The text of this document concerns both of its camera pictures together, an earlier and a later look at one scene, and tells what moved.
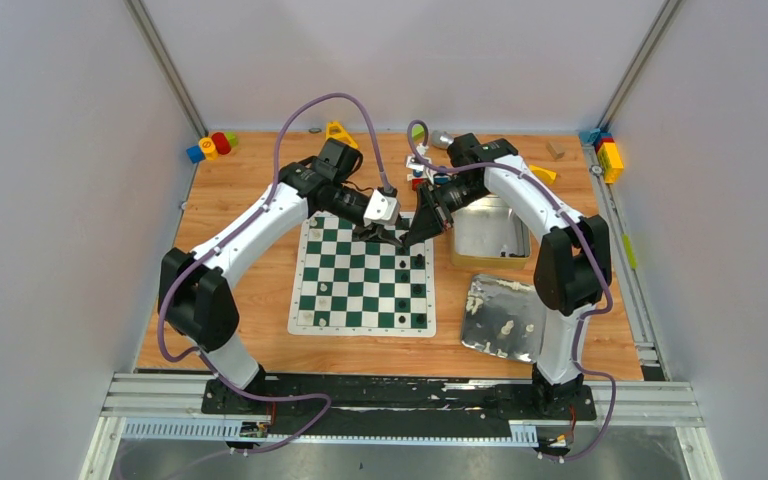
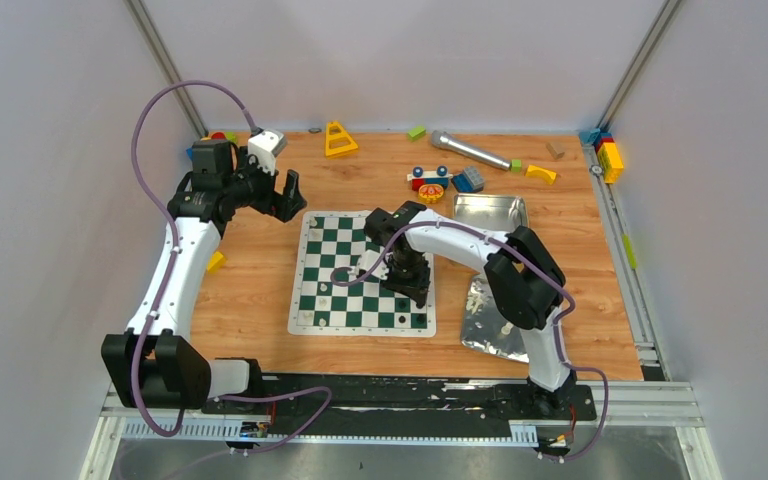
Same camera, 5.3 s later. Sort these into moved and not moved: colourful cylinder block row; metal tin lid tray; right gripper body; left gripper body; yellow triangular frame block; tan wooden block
Moved: left gripper body; right gripper body
Not moved: yellow triangular frame block; tan wooden block; colourful cylinder block row; metal tin lid tray
